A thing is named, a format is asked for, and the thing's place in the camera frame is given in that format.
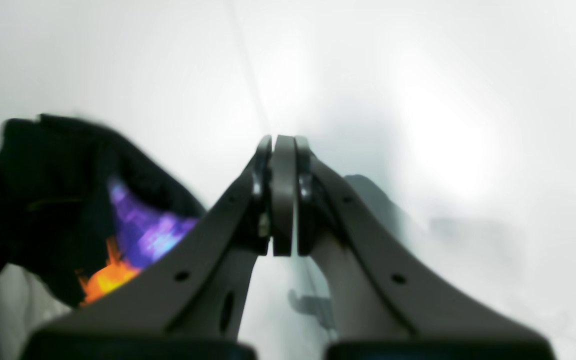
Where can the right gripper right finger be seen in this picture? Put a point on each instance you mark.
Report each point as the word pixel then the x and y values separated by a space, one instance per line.
pixel 387 304

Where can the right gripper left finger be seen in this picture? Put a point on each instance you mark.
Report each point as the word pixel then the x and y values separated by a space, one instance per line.
pixel 186 306

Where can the black T-shirt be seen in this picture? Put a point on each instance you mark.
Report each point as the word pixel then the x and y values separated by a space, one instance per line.
pixel 55 207

